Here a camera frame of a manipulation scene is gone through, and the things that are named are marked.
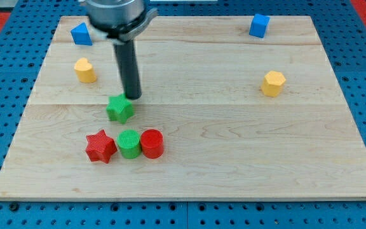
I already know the yellow hexagon block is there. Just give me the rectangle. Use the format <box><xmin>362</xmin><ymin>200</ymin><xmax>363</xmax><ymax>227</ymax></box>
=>
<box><xmin>261</xmin><ymin>71</ymin><xmax>286</xmax><ymax>97</ymax></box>

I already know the blue triangular prism block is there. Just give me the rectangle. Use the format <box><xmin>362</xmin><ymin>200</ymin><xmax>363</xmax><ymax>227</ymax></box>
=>
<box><xmin>71</xmin><ymin>22</ymin><xmax>93</xmax><ymax>46</ymax></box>

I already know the red star block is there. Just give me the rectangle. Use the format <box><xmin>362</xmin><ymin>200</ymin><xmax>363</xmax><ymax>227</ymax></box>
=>
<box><xmin>85</xmin><ymin>130</ymin><xmax>118</xmax><ymax>163</ymax></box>

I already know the light wooden board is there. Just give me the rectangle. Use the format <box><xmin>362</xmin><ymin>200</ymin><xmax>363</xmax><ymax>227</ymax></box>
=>
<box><xmin>0</xmin><ymin>16</ymin><xmax>366</xmax><ymax>202</ymax></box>

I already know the green star block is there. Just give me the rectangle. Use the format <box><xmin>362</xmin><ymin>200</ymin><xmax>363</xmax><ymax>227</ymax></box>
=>
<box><xmin>106</xmin><ymin>94</ymin><xmax>134</xmax><ymax>124</ymax></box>

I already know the green cylinder block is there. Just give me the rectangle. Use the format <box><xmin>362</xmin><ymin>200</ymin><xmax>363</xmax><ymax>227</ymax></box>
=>
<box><xmin>117</xmin><ymin>129</ymin><xmax>142</xmax><ymax>159</ymax></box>

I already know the red cylinder block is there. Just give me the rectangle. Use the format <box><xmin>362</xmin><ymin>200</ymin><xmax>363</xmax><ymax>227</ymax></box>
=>
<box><xmin>140</xmin><ymin>129</ymin><xmax>164</xmax><ymax>159</ymax></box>

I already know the blue cube block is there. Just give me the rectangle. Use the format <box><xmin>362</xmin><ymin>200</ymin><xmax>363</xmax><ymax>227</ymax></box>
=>
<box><xmin>249</xmin><ymin>14</ymin><xmax>270</xmax><ymax>38</ymax></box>

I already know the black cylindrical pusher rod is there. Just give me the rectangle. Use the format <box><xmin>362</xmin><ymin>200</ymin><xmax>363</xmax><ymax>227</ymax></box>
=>
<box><xmin>114</xmin><ymin>40</ymin><xmax>142</xmax><ymax>100</ymax></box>

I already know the yellow heart block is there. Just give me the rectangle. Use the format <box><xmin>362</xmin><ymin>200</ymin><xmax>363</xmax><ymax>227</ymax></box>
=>
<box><xmin>74</xmin><ymin>57</ymin><xmax>97</xmax><ymax>83</ymax></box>

